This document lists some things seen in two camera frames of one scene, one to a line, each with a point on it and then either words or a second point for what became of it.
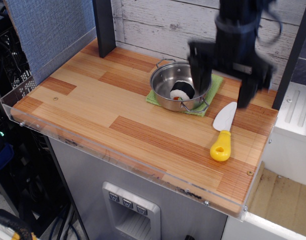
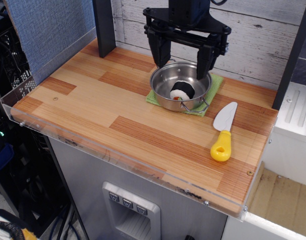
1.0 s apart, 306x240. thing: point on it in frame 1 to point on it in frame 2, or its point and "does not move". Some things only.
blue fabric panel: (52, 31) does not move
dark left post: (104, 26) does not move
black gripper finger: (201, 71) to (160, 46)
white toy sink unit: (281, 205) does not move
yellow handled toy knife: (220, 151) does not move
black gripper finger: (248, 89) to (207, 56)
